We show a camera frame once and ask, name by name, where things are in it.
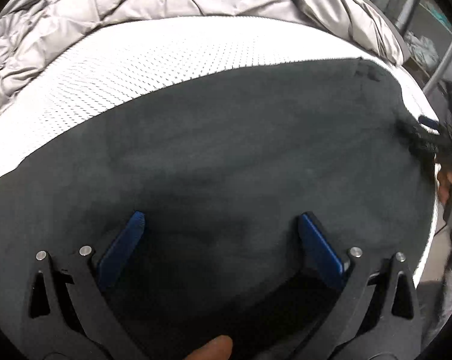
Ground pale folded clothes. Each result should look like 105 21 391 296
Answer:
402 32 440 68

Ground white patterned mattress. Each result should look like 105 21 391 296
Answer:
0 15 442 289

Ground grey metal shelf rack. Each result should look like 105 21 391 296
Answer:
370 0 452 94

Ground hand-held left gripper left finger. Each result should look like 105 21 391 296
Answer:
21 211 148 360

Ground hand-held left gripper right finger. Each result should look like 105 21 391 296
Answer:
297 212 423 360

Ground grey quilted duvet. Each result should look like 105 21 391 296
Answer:
0 0 405 124

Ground black pants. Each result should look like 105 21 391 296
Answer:
0 58 446 360

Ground person's left hand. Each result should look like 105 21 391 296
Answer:
181 335 234 360

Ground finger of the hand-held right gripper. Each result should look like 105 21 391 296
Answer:
417 115 452 136

